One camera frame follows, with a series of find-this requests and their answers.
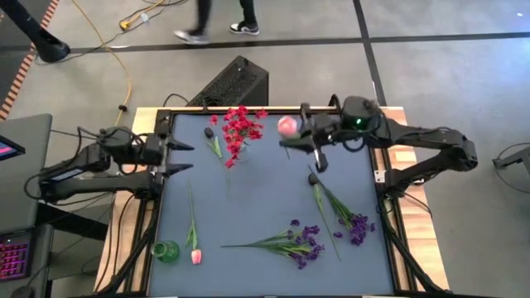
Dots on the backlit keyboard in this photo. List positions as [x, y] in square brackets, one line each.
[14, 258]

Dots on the black computer tower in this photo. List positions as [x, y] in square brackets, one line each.
[236, 85]

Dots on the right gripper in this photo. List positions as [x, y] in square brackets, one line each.
[327, 128]

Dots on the pink tulip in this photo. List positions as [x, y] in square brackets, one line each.
[287, 126]
[196, 256]

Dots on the black computer mouse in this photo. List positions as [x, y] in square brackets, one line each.
[22, 293]

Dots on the grey stand leg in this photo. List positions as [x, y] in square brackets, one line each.
[513, 159]

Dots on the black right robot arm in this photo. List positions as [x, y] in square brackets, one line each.
[414, 136]

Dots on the black tulip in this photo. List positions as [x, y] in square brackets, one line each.
[209, 132]
[313, 179]

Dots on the black arched bracket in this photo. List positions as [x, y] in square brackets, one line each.
[331, 103]

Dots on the clear ribbed glass vase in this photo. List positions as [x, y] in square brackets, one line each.
[244, 155]

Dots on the black mat orange striped edge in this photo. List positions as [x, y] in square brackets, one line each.
[8, 62]

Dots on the grey laptop lid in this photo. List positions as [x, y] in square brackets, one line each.
[20, 165]

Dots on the small tilted screen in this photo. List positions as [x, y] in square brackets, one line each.
[8, 150]

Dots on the green glass vase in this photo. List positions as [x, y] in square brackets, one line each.
[165, 251]

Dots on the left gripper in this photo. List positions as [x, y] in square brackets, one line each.
[153, 149]

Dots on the purple flower bunch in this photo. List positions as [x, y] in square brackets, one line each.
[302, 244]
[356, 232]

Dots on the black stand base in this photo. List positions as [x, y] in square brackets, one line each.
[49, 47]

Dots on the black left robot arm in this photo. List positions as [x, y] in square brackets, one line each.
[83, 184]

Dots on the person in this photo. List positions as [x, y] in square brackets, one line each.
[203, 16]

